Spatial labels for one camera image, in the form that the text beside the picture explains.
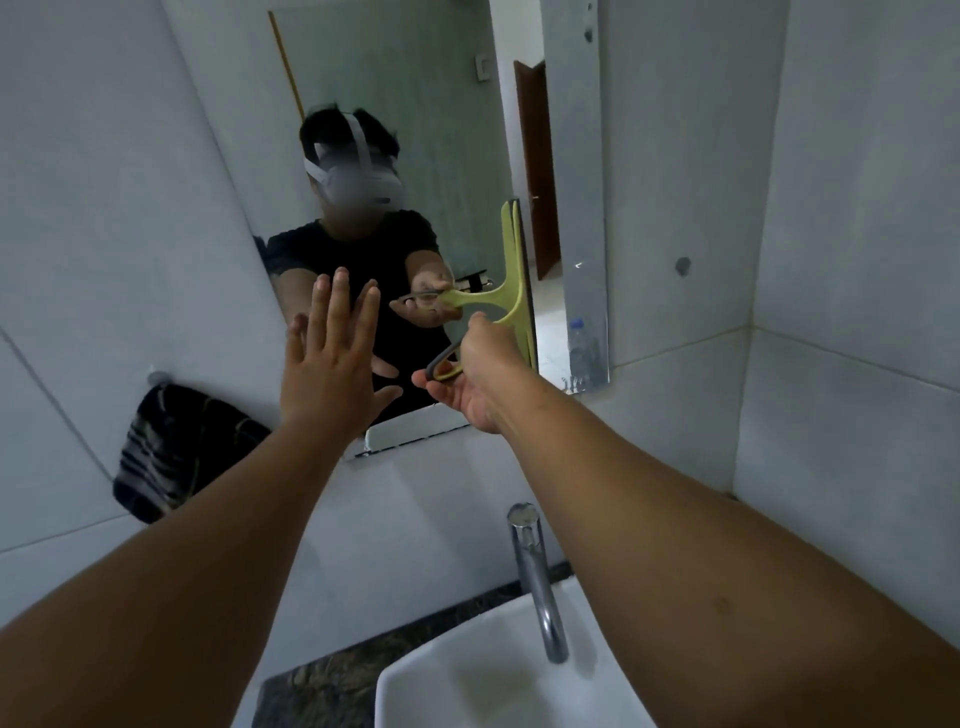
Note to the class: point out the person's right hand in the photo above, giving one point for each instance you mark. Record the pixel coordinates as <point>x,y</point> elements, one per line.
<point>487,375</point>

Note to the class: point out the person's left hand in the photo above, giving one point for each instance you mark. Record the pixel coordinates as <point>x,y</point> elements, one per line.
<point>330,375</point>

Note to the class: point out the yellow squeegee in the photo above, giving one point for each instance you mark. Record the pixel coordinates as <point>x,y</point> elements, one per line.
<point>526,300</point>

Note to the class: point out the black striped cloth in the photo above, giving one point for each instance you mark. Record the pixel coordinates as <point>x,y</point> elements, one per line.
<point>180,450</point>

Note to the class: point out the rectangular wall mirror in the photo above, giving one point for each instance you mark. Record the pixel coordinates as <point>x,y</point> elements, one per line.
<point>420,75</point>

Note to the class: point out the person's right forearm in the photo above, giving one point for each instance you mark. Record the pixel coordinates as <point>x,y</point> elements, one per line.
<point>712,585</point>

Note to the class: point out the person's left forearm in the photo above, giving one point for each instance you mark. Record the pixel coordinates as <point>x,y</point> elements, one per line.
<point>165,600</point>

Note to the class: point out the chrome faucet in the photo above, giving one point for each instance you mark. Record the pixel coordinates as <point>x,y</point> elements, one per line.
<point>536,577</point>

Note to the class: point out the white ceramic sink basin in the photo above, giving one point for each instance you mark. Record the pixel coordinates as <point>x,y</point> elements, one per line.
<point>465,682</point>

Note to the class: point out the grey round wall hook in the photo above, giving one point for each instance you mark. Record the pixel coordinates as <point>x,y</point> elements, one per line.
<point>157,377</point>
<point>682,265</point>

